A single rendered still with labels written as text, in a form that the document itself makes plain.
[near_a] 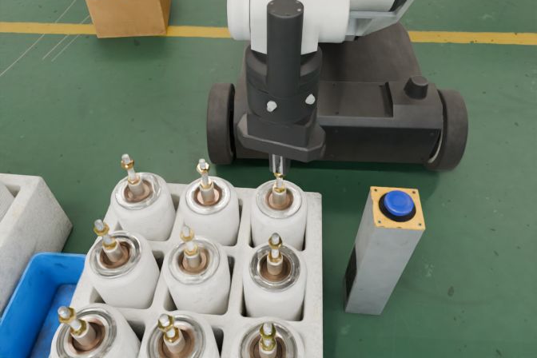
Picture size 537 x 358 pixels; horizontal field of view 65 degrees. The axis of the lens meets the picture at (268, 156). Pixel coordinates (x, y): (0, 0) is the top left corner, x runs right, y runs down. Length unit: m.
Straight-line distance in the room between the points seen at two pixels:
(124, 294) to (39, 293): 0.28
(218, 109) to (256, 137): 0.39
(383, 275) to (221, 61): 0.91
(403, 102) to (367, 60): 0.22
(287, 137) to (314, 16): 0.17
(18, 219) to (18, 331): 0.19
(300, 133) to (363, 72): 0.59
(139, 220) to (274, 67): 0.39
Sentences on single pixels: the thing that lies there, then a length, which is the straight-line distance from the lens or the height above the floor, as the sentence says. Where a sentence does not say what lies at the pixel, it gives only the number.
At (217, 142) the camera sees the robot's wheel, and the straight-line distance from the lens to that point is 0.95.
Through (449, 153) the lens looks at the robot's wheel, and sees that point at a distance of 1.02.
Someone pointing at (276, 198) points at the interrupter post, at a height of 0.27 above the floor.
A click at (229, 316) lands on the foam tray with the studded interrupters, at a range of 0.68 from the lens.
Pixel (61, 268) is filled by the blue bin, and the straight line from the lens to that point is 0.92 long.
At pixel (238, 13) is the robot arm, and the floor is 0.60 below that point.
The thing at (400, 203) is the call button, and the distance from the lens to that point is 0.62.
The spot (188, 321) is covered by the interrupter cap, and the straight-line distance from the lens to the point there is 0.61.
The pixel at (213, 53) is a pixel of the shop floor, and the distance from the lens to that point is 1.45.
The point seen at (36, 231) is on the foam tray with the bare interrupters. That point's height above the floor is 0.11.
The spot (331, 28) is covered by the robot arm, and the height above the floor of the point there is 0.59.
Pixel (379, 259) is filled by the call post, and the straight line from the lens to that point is 0.69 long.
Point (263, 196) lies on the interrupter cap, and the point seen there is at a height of 0.25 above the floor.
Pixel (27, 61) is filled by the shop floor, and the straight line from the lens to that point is 1.61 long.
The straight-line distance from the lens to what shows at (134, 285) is 0.68.
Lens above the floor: 0.81
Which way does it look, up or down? 48 degrees down
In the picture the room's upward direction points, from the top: straight up
